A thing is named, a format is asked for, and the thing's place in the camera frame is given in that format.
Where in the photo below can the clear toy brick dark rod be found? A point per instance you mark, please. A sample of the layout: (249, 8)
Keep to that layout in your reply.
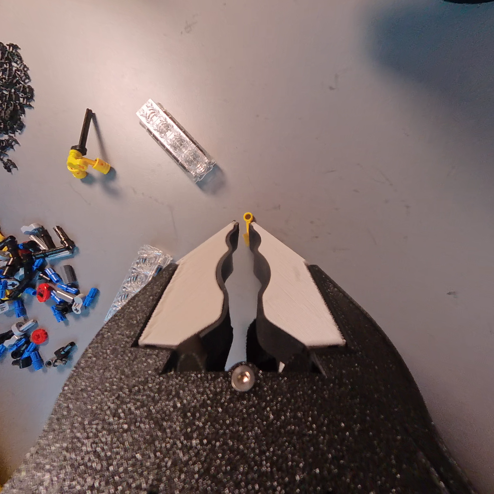
(142, 270)

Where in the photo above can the clear toy brick grey rod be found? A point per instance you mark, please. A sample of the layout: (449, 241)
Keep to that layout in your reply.
(173, 141)

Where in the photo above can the grey desk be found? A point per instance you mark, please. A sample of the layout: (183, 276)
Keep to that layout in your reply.
(308, 115)

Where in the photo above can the yellow toy piston with rod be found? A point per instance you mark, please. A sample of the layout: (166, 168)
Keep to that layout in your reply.
(246, 237)

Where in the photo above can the yellow and black axle assembly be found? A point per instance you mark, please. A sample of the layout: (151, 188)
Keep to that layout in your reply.
(77, 164)

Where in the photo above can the pile of colourful toy pieces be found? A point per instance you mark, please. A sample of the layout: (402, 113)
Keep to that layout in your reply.
(38, 270)

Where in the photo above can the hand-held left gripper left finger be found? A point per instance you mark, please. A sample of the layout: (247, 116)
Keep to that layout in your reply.
(185, 305)

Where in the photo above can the heap of black toy pins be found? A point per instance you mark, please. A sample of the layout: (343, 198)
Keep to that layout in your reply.
(13, 96)

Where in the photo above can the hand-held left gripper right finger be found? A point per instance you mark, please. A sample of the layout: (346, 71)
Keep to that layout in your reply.
(301, 305)

